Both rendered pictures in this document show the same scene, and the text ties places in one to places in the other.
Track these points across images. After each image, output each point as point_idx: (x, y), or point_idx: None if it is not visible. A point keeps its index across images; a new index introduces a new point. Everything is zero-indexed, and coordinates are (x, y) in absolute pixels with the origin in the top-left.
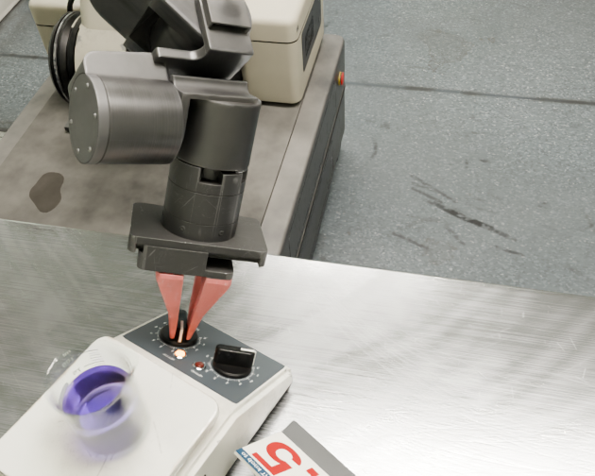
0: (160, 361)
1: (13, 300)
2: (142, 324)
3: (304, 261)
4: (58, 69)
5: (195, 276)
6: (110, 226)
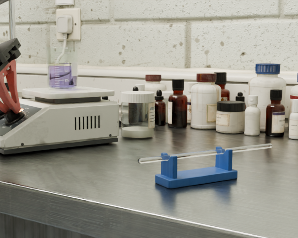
0: (31, 105)
1: (100, 172)
2: (29, 118)
3: None
4: None
5: None
6: None
